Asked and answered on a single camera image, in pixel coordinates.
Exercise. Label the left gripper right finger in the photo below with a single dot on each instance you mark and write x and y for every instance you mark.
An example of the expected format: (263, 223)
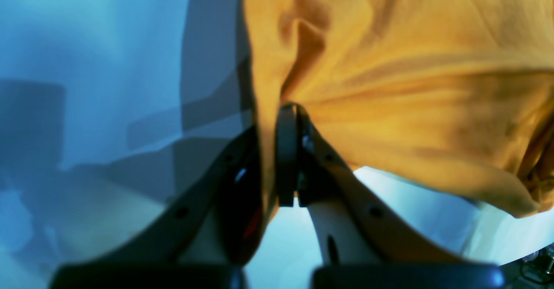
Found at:
(364, 244)

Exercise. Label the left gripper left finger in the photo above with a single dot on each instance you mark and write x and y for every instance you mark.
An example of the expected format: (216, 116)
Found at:
(201, 241)

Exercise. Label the orange t-shirt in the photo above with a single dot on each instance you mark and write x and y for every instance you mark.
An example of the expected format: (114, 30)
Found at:
(456, 95)

